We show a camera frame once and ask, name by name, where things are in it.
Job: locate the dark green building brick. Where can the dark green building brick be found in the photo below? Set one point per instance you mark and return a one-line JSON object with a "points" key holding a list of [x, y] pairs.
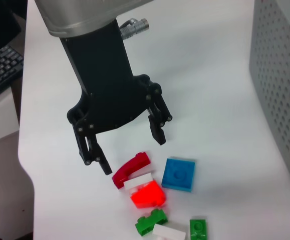
{"points": [[198, 230]]}

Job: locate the white and red building brick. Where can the white and red building brick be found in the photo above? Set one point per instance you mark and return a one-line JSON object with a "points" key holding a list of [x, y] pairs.
{"points": [[137, 182]]}

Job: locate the white side desk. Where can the white side desk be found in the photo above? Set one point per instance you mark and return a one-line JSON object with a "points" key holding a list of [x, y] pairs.
{"points": [[2, 115]]}

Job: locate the red curved building brick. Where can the red curved building brick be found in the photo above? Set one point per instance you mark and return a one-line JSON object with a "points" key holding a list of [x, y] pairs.
{"points": [[129, 170]]}

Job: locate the grey-green perforated storage bin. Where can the grey-green perforated storage bin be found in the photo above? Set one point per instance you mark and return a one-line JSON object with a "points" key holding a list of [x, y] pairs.
{"points": [[277, 100]]}

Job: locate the blue flat building brick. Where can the blue flat building brick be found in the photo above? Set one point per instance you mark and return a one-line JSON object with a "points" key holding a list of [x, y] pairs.
{"points": [[178, 175]]}

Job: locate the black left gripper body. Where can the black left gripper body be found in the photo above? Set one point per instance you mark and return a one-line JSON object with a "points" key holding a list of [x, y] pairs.
{"points": [[104, 87]]}

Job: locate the orange-red sloped building brick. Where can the orange-red sloped building brick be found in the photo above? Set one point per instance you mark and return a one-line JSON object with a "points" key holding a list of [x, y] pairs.
{"points": [[148, 196]]}

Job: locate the green stepped building brick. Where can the green stepped building brick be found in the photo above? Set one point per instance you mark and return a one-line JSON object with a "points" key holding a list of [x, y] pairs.
{"points": [[149, 222]]}

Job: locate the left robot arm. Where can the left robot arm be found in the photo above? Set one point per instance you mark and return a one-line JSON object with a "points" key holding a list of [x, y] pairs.
{"points": [[84, 15]]}

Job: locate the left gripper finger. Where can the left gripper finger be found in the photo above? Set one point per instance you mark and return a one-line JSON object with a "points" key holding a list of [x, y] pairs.
{"points": [[158, 132], [94, 152]]}

